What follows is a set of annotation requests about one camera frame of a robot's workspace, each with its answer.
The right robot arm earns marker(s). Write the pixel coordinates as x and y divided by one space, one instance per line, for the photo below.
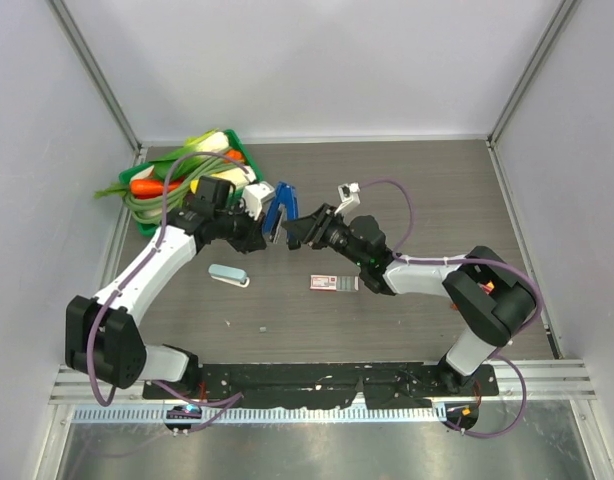
494 299

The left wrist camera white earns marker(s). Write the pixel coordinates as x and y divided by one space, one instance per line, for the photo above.
255 196

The white toy radish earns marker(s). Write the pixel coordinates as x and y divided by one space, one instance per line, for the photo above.
143 174

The white slotted cable duct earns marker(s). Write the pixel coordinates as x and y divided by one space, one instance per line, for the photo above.
165 412

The red white staple box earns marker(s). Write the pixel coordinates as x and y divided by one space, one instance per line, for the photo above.
334 283

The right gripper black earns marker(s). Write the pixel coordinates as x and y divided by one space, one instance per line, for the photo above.
312 229

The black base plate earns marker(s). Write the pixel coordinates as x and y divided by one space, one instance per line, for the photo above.
326 386

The green plastic tray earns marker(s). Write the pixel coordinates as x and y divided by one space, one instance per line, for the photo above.
148 230

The light blue small stapler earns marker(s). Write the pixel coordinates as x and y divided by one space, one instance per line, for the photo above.
229 275

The yellow white toy cabbage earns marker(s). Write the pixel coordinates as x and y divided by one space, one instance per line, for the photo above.
240 178

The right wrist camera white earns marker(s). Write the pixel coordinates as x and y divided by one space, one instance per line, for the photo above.
349 194

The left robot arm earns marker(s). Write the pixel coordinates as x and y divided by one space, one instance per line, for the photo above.
102 337

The small orange toy carrot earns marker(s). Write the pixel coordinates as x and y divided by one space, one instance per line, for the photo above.
235 155

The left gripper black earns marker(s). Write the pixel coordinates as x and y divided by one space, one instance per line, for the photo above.
254 239

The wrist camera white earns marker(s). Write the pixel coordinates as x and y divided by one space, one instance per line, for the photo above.
255 196
349 194

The colourful candy bag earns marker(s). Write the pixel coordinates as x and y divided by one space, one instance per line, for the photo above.
486 288

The green white toy bok choy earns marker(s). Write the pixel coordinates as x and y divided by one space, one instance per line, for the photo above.
213 141

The green toy long beans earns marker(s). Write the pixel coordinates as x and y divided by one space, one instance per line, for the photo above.
162 202

